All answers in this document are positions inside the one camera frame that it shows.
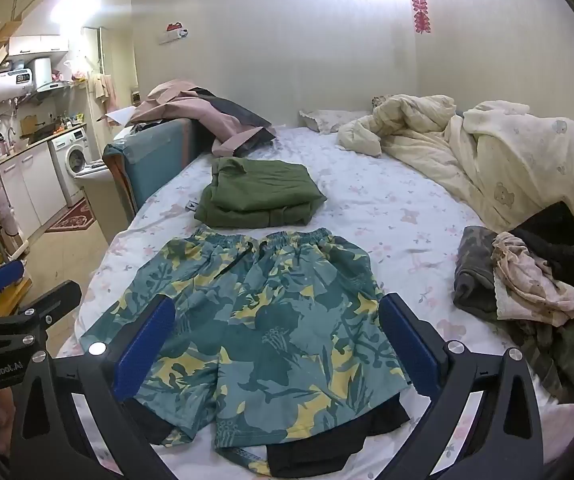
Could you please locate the red patterned rug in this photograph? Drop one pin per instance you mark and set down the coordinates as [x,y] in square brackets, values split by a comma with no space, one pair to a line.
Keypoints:
[72,220]

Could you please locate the red hanging ornament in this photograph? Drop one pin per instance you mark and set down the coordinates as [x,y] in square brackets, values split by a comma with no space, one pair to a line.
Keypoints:
[421,10]

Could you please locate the hanging cloths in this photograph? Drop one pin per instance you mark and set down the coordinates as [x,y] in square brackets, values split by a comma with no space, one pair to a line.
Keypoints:
[101,87]

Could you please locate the teal floral shorts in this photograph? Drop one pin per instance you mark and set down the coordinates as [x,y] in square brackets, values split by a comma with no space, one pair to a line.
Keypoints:
[277,320]

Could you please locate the white water heater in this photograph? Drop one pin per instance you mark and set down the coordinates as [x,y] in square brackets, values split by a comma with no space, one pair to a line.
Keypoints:
[9,85]

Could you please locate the white kitchen base cabinet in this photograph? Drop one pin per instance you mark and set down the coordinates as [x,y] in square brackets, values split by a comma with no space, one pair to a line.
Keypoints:
[27,185]

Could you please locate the brown patterned cloth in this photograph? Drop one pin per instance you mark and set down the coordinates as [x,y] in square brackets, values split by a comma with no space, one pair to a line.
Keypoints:
[380,101]

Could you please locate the pink floral garment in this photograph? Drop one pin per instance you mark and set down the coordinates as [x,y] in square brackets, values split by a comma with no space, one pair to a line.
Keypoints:
[532,285]

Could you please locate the white washing machine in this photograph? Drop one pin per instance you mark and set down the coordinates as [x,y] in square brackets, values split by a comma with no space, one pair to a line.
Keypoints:
[74,160]

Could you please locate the cream bear print blanket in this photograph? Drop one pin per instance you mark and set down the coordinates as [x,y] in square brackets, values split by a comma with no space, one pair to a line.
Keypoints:
[527,160]

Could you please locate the black garment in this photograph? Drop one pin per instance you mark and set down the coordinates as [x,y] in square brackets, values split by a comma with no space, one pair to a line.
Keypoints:
[557,240]

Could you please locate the pink coat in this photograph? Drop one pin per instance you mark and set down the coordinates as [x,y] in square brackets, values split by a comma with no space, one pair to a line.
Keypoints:
[187,110]

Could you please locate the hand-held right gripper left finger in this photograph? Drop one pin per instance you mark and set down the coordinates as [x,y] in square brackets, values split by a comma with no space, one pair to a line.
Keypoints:
[146,347]

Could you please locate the white floral bed sheet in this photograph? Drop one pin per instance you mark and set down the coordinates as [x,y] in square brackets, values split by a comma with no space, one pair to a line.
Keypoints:
[392,210]

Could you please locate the pile of unfolded clothes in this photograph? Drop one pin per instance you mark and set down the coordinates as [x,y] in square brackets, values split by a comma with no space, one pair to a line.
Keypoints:
[477,265]

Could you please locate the white pillow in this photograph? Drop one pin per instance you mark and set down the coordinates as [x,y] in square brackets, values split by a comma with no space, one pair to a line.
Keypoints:
[332,119]

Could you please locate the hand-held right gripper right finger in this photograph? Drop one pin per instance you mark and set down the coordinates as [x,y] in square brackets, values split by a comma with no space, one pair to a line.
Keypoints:
[412,347]

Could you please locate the folded green pants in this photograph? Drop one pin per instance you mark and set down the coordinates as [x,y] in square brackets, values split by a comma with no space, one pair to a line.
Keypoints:
[262,185]

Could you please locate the dark grey garment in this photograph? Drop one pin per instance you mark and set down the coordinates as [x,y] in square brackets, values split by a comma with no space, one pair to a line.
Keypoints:
[237,110]

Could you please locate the yellow stool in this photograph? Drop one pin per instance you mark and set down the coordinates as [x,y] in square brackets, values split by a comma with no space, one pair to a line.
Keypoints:
[9,297]

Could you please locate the white paper sheet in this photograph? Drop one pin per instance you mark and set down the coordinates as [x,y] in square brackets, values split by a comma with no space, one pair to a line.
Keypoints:
[119,116]

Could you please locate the cream quilt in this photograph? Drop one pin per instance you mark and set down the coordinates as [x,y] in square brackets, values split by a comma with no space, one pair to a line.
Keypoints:
[407,125]

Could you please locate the white wall cabinet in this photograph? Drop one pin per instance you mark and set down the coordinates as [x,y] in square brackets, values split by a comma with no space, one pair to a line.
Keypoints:
[37,45]

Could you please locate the white wall box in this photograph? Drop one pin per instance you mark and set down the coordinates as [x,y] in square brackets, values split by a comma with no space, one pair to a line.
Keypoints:
[173,34]

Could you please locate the teal padded headboard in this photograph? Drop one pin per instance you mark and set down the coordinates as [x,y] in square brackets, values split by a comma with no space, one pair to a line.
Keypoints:
[157,160]

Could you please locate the range hood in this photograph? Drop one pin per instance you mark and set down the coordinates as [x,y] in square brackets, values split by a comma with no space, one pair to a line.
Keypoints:
[44,77]

